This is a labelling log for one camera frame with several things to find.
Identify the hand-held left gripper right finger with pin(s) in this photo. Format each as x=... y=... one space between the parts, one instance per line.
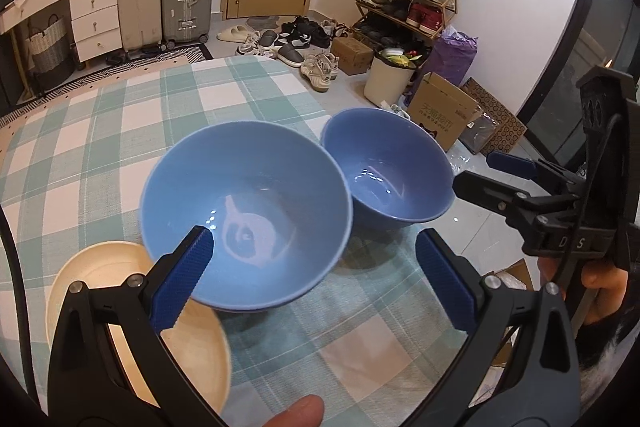
x=442 y=277

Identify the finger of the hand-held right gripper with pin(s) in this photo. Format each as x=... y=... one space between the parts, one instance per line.
x=510 y=163
x=480 y=194

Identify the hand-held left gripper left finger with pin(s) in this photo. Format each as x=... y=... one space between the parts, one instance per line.
x=182 y=277

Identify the cream round plate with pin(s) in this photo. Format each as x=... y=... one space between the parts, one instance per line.
x=200 y=357

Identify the person's right forearm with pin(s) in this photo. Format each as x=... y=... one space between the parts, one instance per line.
x=600 y=352

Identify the person's right hand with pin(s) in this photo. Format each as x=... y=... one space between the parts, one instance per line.
x=612 y=289

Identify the person's left hand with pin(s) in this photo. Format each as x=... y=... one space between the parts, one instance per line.
x=295 y=414

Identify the brown dotted board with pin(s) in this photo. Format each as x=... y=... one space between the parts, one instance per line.
x=500 y=127

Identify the grey flat bag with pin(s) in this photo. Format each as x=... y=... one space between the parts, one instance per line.
x=475 y=134

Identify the labelled cardboard box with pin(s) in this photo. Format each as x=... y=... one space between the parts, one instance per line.
x=517 y=268

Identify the large open cardboard box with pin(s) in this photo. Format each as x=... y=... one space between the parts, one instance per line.
x=440 y=122

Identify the purple plastic bag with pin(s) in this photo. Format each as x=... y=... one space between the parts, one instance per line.
x=455 y=57

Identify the white trash bin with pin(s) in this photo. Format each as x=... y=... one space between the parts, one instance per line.
x=387 y=82

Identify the teal checked tablecloth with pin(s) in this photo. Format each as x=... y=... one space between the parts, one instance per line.
x=100 y=147

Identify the small closed cardboard box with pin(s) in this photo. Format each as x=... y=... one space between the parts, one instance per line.
x=352 y=57

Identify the group of slippers and shoes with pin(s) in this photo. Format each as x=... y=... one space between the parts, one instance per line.
x=300 y=39

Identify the grey white laundry basket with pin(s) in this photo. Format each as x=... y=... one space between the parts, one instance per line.
x=47 y=49

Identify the white dressing table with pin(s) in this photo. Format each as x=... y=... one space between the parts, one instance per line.
x=92 y=22

